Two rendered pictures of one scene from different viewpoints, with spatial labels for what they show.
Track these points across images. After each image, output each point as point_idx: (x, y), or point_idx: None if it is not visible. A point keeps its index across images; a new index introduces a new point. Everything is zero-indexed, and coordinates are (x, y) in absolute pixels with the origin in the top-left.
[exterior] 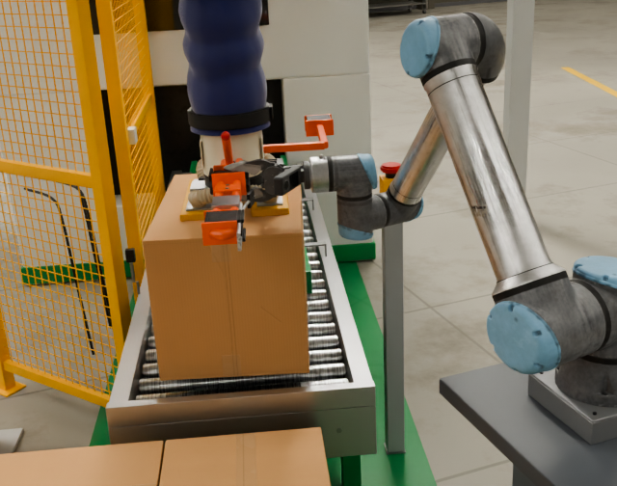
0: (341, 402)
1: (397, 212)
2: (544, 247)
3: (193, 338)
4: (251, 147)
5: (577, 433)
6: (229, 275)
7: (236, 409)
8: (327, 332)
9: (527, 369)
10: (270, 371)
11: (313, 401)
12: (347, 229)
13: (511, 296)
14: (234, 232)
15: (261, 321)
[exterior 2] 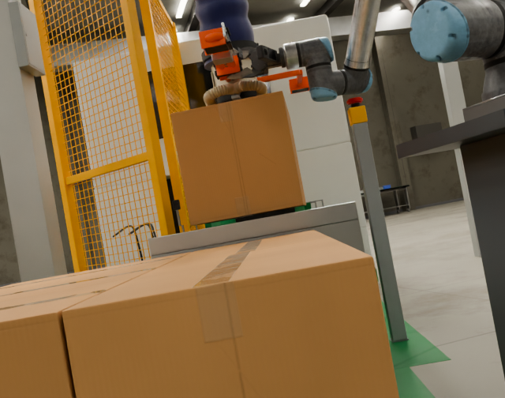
0: (331, 218)
1: (353, 78)
2: None
3: (211, 186)
4: (245, 67)
5: None
6: (233, 131)
7: (248, 230)
8: None
9: (445, 46)
10: (273, 207)
11: (308, 219)
12: (316, 88)
13: (422, 4)
14: (222, 34)
15: (261, 165)
